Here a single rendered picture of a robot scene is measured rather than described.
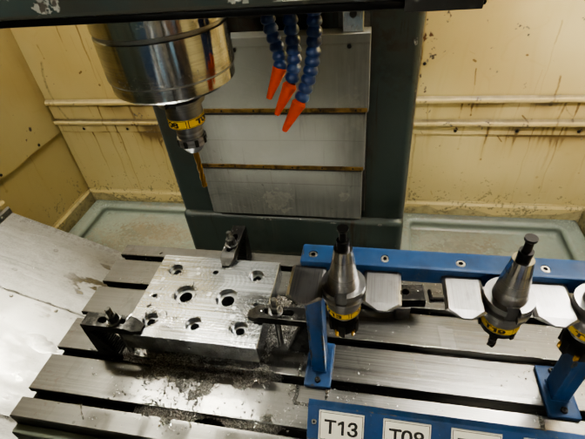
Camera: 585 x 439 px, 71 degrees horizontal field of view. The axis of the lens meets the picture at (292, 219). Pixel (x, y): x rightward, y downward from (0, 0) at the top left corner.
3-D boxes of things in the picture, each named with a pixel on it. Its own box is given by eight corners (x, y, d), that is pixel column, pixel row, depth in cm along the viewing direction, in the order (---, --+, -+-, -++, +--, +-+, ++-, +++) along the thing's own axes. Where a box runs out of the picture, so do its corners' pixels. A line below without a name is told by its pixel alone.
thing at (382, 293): (401, 314, 56) (401, 311, 55) (361, 311, 57) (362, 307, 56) (400, 276, 61) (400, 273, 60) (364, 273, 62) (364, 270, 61)
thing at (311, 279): (320, 307, 58) (320, 304, 57) (284, 304, 59) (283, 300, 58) (326, 271, 63) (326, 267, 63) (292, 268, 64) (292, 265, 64)
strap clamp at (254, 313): (312, 353, 87) (308, 309, 77) (253, 347, 89) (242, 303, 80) (315, 340, 89) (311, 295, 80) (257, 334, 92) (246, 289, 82)
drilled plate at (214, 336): (259, 362, 82) (256, 348, 79) (128, 347, 87) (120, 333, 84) (282, 276, 99) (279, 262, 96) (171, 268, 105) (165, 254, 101)
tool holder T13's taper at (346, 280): (360, 272, 60) (361, 238, 55) (357, 295, 57) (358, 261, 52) (330, 268, 61) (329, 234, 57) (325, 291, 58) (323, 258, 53)
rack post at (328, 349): (330, 389, 80) (325, 291, 62) (303, 387, 81) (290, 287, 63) (335, 346, 88) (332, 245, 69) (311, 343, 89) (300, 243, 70)
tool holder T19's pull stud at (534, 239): (529, 254, 51) (537, 233, 48) (533, 264, 49) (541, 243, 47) (514, 253, 51) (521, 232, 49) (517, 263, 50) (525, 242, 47)
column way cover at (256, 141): (365, 222, 118) (371, 33, 85) (208, 214, 127) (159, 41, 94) (365, 212, 121) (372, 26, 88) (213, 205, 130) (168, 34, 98)
